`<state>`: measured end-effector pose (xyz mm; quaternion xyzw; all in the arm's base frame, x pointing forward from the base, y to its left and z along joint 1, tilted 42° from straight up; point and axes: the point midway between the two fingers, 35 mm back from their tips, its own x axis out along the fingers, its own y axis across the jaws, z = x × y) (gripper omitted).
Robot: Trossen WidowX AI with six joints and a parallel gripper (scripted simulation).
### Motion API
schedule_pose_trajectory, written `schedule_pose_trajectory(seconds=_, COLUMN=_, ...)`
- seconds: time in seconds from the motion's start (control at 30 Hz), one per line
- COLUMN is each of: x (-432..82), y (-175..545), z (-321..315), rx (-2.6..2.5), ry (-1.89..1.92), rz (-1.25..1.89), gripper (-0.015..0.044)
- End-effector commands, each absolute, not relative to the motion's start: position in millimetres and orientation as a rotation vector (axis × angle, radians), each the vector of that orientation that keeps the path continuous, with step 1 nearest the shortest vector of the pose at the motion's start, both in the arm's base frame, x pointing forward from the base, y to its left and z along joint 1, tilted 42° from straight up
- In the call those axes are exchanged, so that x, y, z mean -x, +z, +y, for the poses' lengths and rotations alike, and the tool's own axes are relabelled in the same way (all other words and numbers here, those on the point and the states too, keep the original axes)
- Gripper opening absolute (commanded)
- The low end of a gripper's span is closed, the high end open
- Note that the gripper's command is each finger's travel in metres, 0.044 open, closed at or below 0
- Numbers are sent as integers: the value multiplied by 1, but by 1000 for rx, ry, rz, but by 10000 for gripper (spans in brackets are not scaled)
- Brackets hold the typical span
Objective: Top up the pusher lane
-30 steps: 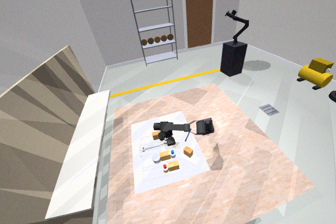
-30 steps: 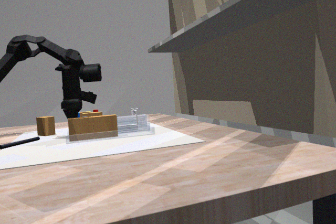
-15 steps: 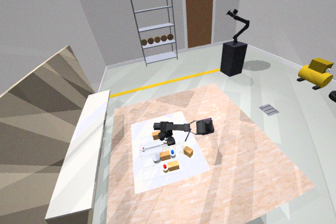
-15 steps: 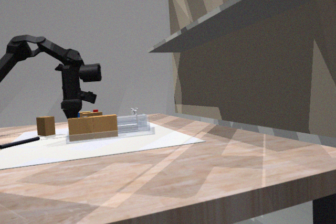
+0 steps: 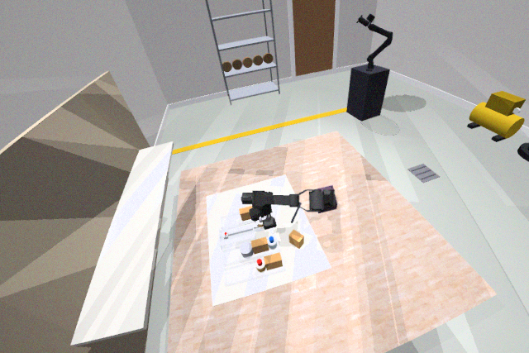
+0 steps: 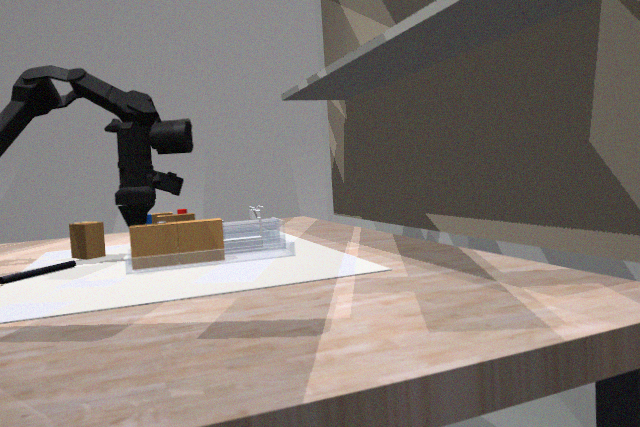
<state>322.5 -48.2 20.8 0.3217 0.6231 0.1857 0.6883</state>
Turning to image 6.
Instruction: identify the black cylindrical rod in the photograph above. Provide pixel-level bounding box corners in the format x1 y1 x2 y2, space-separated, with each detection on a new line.
0 260 76 285

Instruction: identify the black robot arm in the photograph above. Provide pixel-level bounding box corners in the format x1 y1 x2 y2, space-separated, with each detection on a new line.
0 65 193 196

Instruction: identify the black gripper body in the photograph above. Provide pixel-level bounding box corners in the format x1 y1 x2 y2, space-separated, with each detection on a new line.
115 155 156 206

